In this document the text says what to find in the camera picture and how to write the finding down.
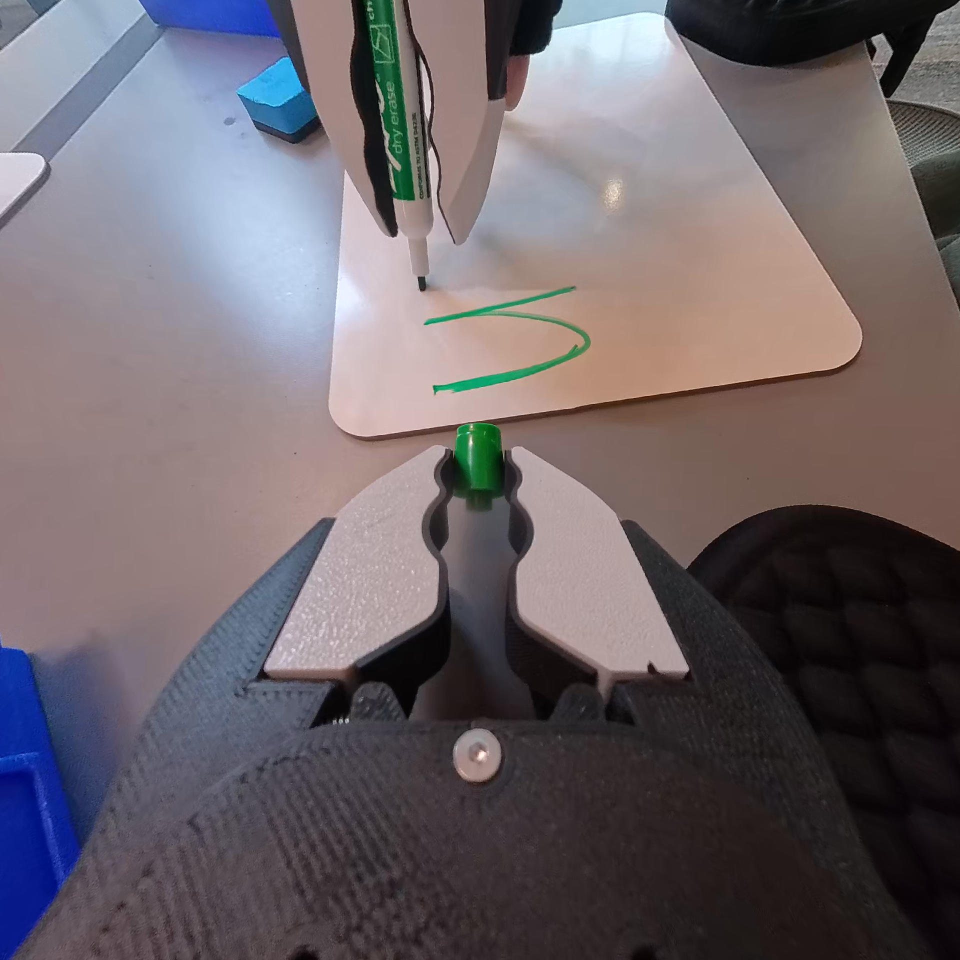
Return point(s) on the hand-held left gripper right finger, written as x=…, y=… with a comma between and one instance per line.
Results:
x=600, y=600

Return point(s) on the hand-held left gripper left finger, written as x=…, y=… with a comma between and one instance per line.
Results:
x=353, y=600

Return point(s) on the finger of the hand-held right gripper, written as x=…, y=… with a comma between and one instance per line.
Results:
x=330, y=75
x=468, y=90

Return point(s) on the blue whiteboard eraser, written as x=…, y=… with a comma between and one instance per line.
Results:
x=278, y=102

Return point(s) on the green whiteboard marker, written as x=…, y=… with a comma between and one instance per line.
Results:
x=402, y=135

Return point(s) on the green marker cap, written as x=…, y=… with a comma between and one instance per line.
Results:
x=479, y=450

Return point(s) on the blue open-front storage bin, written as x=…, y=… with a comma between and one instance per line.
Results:
x=30, y=795

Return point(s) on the black mesh chair armrest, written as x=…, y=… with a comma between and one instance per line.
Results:
x=855, y=720
x=795, y=27

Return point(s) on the grey mesh chair seat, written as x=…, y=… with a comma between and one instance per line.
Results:
x=930, y=128

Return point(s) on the person's green sweatshirt torso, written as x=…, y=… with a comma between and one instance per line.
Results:
x=942, y=225

